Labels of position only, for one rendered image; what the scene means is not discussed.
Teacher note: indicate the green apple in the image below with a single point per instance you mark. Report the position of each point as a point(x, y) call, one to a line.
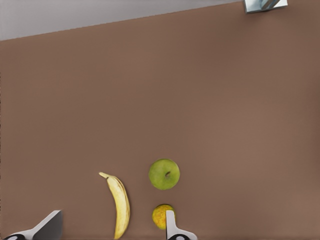
point(164, 174)

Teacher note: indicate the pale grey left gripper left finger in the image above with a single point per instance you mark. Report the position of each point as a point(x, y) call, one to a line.
point(48, 226)

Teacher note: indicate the yellow-green orange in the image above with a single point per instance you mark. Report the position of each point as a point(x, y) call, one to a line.
point(159, 216)

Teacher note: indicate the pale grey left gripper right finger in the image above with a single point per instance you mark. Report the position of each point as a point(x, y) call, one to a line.
point(171, 225)

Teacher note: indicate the yellow banana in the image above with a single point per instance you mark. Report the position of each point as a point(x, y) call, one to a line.
point(120, 205)

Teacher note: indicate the silver frame post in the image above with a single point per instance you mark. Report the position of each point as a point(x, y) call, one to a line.
point(265, 5)

